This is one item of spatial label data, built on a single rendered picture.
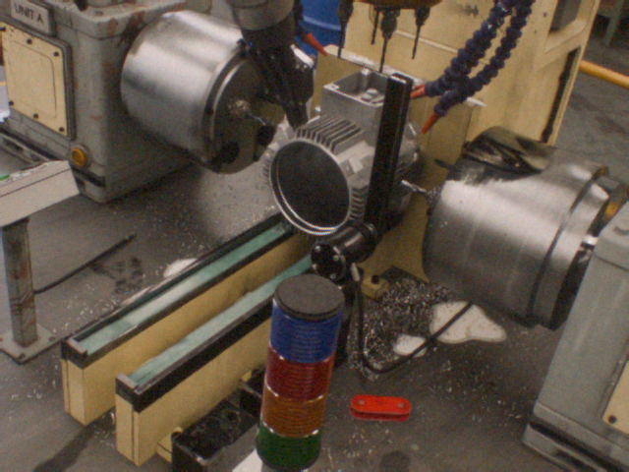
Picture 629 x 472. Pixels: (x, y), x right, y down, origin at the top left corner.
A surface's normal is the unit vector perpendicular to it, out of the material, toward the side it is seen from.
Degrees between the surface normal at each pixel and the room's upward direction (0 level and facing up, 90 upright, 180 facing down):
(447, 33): 90
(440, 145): 90
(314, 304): 0
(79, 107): 90
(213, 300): 90
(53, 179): 63
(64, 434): 0
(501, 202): 50
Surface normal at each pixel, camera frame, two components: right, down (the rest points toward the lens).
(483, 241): -0.55, 0.19
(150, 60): -0.41, -0.17
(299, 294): 0.11, -0.83
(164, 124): -0.60, 0.52
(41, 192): 0.76, -0.02
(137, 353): 0.80, 0.41
